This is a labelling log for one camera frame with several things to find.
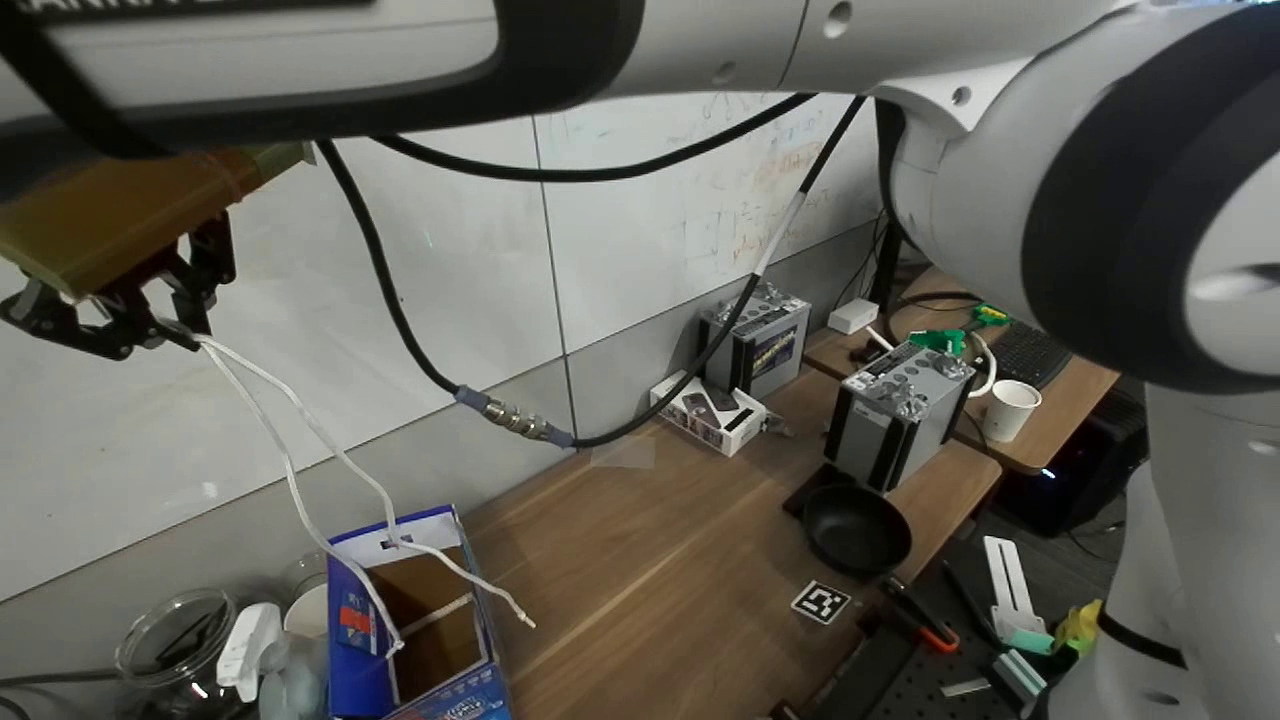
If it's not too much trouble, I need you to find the white paper cup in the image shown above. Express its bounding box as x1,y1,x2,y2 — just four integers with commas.
979,371,1046,444

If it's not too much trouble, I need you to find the white curled cable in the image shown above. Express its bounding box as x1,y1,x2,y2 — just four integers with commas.
966,333,1004,400

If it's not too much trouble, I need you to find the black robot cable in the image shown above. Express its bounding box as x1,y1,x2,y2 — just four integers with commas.
314,91,872,450

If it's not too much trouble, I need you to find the black clamp orange handle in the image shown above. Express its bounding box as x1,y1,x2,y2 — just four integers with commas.
872,570,963,661

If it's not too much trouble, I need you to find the gold wrist camera block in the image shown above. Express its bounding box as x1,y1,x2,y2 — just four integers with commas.
0,138,313,301

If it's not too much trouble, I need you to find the white spray bottle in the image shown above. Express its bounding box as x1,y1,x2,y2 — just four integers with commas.
217,601,331,720

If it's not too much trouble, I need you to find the grey battery Dominator label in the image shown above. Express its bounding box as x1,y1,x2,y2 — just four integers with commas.
693,279,816,400

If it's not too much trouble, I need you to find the blue printed cardboard box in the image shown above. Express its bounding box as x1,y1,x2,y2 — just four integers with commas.
318,498,514,720

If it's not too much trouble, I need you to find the teal plastic object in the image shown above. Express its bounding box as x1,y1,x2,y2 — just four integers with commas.
991,625,1054,705

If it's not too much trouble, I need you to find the plain grey battery block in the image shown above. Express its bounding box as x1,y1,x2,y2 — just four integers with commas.
822,348,975,497

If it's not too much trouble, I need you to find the yellow green toy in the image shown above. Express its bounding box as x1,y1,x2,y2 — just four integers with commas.
1053,596,1108,661

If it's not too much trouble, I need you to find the black keyboard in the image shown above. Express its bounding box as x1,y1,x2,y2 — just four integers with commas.
991,323,1074,393

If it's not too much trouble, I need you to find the clear glass jar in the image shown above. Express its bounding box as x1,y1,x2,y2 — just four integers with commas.
114,589,245,720

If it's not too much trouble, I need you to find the white braided rope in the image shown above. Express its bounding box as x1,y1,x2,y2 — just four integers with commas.
197,333,538,664

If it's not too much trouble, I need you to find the white power adapter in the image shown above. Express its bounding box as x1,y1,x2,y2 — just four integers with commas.
828,294,888,334

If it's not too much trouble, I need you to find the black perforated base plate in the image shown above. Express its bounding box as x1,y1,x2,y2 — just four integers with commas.
783,523,1110,720

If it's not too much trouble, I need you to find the black computer tower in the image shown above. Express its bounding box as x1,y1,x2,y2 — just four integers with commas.
997,383,1153,537

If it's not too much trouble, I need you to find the white phone box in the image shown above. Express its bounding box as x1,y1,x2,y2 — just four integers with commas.
647,366,771,458

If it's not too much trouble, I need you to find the black white fiducial tag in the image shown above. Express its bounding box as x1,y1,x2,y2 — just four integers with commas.
786,577,857,626

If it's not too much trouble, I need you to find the black bowl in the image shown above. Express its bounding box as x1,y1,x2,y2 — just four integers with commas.
781,458,919,581

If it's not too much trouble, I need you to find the white round container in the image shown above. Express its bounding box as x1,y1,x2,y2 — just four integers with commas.
279,581,331,642

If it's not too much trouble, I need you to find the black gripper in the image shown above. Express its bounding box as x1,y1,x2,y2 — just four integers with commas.
0,212,241,362

